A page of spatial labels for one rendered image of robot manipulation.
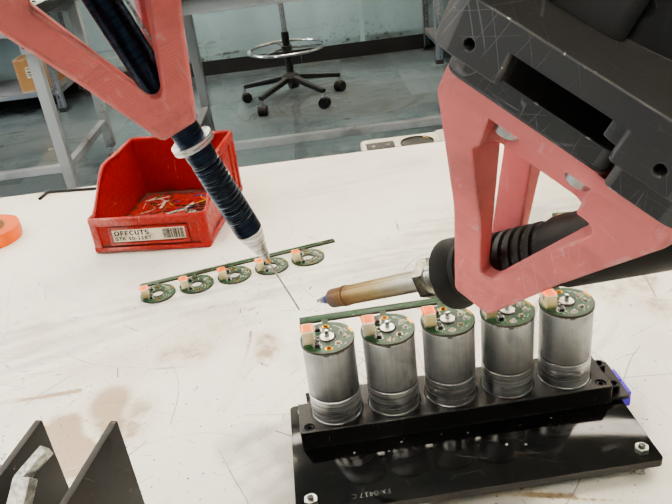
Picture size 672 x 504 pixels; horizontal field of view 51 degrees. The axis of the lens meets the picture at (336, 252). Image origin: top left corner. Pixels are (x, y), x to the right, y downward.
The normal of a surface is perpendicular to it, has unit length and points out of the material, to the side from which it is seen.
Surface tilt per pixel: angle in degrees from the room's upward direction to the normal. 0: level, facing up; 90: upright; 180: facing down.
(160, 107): 99
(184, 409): 0
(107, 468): 90
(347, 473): 0
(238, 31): 90
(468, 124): 108
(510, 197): 87
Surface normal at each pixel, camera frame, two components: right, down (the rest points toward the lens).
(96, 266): -0.11, -0.88
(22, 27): 0.52, 0.63
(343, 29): 0.06, 0.46
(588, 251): -0.69, 0.63
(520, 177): -0.61, 0.38
